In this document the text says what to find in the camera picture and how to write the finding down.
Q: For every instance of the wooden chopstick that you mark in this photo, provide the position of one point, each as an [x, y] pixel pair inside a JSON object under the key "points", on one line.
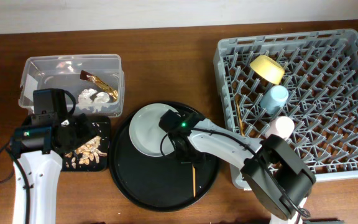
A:
{"points": [[240, 123], [193, 180]]}

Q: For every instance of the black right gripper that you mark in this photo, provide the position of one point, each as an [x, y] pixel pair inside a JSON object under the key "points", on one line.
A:
{"points": [[182, 157]]}

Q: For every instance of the grey dishwasher rack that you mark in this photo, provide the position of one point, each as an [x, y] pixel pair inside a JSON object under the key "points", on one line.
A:
{"points": [[321, 76]]}

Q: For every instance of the yellow bowl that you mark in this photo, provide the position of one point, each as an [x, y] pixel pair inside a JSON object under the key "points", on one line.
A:
{"points": [[268, 69]]}

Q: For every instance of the gold foil snack wrapper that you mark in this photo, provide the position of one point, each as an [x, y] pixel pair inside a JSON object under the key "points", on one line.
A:
{"points": [[86, 76]]}

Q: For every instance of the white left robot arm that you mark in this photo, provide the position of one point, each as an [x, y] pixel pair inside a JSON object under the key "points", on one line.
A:
{"points": [[36, 193]]}

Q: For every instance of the grey round plate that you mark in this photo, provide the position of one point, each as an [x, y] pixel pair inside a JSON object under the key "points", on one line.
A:
{"points": [[144, 132]]}

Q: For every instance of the black rectangular tray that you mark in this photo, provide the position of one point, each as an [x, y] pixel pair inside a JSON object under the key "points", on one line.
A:
{"points": [[28, 146]]}

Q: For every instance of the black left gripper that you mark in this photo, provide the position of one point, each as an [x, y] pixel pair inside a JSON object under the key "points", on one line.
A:
{"points": [[84, 127]]}

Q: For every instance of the pink plastic cup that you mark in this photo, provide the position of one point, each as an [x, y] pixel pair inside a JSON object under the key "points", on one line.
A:
{"points": [[281, 126]]}

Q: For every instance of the clear plastic waste bin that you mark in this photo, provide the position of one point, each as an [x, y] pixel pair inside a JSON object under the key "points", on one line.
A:
{"points": [[63, 72]]}

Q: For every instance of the white paper napkin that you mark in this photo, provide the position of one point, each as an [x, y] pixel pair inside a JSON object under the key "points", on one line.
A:
{"points": [[91, 99]]}

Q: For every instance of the blue plastic cup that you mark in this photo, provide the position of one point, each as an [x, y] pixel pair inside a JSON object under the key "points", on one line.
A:
{"points": [[274, 99]]}

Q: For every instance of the round black tray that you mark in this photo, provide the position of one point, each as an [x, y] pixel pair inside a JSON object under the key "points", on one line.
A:
{"points": [[156, 183]]}

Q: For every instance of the peanut shells and rice scraps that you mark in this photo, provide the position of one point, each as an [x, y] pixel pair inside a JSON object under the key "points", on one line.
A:
{"points": [[93, 155]]}

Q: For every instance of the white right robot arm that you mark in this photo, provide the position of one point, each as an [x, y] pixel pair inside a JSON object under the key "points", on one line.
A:
{"points": [[277, 176]]}

